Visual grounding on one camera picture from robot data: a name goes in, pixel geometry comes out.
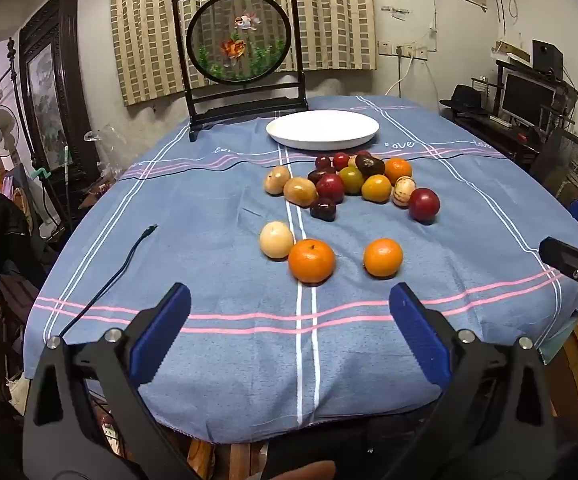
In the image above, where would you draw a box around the large dark purple tomato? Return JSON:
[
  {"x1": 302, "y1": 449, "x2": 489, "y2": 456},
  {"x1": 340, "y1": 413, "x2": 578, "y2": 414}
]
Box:
[{"x1": 355, "y1": 154, "x2": 386, "y2": 179}]

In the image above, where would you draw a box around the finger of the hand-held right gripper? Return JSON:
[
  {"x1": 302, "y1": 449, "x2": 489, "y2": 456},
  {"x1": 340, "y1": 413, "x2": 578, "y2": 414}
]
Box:
[{"x1": 539, "y1": 236, "x2": 578, "y2": 328}]

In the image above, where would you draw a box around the white power cable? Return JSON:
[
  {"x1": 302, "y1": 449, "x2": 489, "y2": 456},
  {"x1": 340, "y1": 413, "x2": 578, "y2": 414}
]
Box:
[{"x1": 384, "y1": 55, "x2": 415, "y2": 98}]

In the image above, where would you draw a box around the large orange mandarin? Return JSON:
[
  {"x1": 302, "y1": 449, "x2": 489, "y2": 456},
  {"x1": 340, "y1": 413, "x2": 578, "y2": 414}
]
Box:
[{"x1": 288, "y1": 238, "x2": 337, "y2": 285}]

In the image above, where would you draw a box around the computer monitor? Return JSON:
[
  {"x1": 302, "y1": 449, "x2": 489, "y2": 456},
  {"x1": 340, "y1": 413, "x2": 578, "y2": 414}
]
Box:
[{"x1": 499, "y1": 70, "x2": 557, "y2": 126}]

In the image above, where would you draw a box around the dark red plum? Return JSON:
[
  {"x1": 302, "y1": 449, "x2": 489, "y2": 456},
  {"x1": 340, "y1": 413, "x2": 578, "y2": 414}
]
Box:
[{"x1": 408, "y1": 187, "x2": 441, "y2": 224}]

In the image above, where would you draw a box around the small tan asian pear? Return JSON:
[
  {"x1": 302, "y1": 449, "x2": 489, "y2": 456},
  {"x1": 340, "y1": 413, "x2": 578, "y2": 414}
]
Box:
[{"x1": 264, "y1": 166, "x2": 291, "y2": 196}]

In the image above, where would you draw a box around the clear plastic bag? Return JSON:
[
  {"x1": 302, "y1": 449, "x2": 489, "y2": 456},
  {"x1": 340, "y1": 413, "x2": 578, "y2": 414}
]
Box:
[{"x1": 85, "y1": 125, "x2": 120, "y2": 181}]

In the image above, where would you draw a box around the white oval plate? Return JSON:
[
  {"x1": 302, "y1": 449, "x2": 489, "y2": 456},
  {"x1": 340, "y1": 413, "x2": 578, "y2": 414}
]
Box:
[{"x1": 266, "y1": 111, "x2": 380, "y2": 151}]

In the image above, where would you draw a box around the black usb cable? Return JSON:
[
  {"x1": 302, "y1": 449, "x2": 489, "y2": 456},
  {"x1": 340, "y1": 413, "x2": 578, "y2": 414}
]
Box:
[{"x1": 58, "y1": 225, "x2": 158, "y2": 338}]

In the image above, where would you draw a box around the olive yellow tomato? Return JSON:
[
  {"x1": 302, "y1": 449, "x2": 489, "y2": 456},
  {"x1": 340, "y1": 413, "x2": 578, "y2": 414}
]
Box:
[{"x1": 339, "y1": 166, "x2": 366, "y2": 195}]

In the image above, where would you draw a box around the black stand pole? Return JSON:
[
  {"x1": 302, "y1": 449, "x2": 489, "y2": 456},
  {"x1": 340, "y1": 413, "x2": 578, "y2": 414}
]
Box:
[{"x1": 6, "y1": 37, "x2": 45, "y2": 176}]

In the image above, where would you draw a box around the flat cardboard box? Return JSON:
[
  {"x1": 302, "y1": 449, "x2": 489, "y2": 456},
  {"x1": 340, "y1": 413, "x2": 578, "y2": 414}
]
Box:
[{"x1": 494, "y1": 40, "x2": 532, "y2": 61}]

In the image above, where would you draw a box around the pale cream asian pear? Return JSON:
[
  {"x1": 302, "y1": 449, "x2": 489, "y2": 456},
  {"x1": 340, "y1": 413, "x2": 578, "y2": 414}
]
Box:
[{"x1": 260, "y1": 221, "x2": 295, "y2": 260}]

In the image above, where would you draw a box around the white standing fan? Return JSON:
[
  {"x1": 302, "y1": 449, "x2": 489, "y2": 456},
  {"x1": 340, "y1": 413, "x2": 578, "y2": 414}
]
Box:
[{"x1": 0, "y1": 105, "x2": 20, "y2": 161}]

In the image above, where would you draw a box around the black framed goldfish screen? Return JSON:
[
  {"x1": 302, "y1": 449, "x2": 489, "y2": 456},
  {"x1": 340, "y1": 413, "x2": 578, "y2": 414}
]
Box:
[{"x1": 172, "y1": 0, "x2": 310, "y2": 143}]

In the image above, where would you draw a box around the dark wooden framed painting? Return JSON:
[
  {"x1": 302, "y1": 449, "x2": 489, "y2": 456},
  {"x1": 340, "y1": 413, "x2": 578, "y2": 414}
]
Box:
[{"x1": 19, "y1": 0, "x2": 101, "y2": 186}]

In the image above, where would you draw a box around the yellow-orange tomato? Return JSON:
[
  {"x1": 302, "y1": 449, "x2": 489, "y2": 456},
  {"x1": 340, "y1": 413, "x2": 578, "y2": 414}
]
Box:
[{"x1": 361, "y1": 174, "x2": 393, "y2": 204}]

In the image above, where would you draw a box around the black computer desk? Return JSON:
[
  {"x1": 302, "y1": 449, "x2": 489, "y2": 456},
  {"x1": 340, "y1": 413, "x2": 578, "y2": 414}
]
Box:
[{"x1": 441, "y1": 60, "x2": 578, "y2": 171}]

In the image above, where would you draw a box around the large red tomato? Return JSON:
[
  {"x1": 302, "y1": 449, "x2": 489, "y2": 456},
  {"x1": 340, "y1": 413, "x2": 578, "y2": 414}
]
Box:
[{"x1": 316, "y1": 174, "x2": 346, "y2": 204}]

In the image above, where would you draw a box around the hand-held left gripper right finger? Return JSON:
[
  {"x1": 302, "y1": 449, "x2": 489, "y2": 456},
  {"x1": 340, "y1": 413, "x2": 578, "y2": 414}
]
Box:
[{"x1": 381, "y1": 282, "x2": 557, "y2": 480}]

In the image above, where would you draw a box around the black speaker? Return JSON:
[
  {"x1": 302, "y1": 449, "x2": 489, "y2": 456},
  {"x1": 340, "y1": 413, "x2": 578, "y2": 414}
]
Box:
[{"x1": 531, "y1": 39, "x2": 564, "y2": 81}]

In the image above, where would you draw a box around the blue striped tablecloth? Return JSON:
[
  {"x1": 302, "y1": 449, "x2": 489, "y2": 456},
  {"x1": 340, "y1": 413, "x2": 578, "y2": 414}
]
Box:
[{"x1": 22, "y1": 95, "x2": 578, "y2": 443}]

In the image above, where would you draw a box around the beige checked curtain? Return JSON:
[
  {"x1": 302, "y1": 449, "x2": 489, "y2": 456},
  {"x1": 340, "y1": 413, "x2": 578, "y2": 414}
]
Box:
[{"x1": 110, "y1": 0, "x2": 377, "y2": 107}]

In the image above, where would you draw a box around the striped cream pepino melon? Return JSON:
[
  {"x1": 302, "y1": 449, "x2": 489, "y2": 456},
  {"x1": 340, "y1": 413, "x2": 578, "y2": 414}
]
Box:
[{"x1": 393, "y1": 176, "x2": 417, "y2": 208}]

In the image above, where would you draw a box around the black hat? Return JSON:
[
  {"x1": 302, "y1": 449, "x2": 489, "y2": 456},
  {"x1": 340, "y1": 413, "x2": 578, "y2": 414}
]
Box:
[{"x1": 440, "y1": 85, "x2": 490, "y2": 113}]

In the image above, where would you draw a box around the white socket strip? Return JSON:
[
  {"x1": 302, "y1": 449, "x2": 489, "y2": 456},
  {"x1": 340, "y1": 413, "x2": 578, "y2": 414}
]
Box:
[{"x1": 394, "y1": 44, "x2": 430, "y2": 61}]

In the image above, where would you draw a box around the person's left hand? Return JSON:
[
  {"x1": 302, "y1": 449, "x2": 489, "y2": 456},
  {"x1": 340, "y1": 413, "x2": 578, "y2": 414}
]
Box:
[{"x1": 261, "y1": 460, "x2": 337, "y2": 480}]

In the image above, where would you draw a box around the dark maroon plum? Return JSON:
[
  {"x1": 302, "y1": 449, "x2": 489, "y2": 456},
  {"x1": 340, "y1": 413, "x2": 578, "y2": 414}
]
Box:
[{"x1": 310, "y1": 197, "x2": 338, "y2": 222}]

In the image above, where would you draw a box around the large tan asian pear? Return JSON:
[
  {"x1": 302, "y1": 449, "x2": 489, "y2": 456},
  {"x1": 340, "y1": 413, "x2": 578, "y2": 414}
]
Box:
[{"x1": 283, "y1": 177, "x2": 318, "y2": 208}]

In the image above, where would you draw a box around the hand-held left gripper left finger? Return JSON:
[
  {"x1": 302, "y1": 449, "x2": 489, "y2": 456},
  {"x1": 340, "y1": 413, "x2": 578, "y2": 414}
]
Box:
[{"x1": 22, "y1": 282, "x2": 205, "y2": 480}]

